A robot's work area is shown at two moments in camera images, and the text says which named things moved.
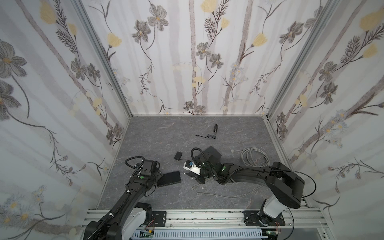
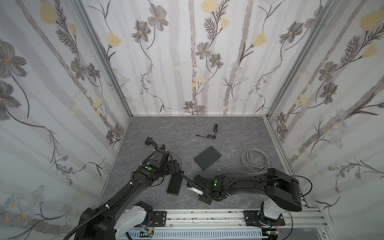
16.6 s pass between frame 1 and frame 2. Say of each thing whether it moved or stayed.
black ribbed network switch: moved
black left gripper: moved
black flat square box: stayed
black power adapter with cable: moved
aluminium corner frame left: stayed
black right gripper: moved
